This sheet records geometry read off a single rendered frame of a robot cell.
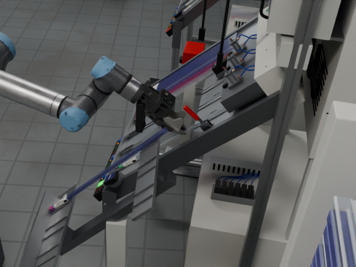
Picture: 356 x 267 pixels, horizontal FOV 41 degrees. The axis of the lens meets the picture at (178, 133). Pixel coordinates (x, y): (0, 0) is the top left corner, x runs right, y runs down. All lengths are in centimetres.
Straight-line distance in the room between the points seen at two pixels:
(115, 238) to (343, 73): 81
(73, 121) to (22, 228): 124
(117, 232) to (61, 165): 150
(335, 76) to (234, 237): 71
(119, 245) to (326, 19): 87
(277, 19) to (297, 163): 97
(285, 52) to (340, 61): 16
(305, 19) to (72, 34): 336
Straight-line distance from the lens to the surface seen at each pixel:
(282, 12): 125
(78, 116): 144
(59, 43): 426
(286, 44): 125
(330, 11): 125
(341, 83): 136
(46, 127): 323
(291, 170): 205
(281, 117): 137
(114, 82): 149
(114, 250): 153
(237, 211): 181
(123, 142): 188
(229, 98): 142
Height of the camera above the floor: 189
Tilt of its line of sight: 37 degrees down
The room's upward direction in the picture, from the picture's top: 5 degrees clockwise
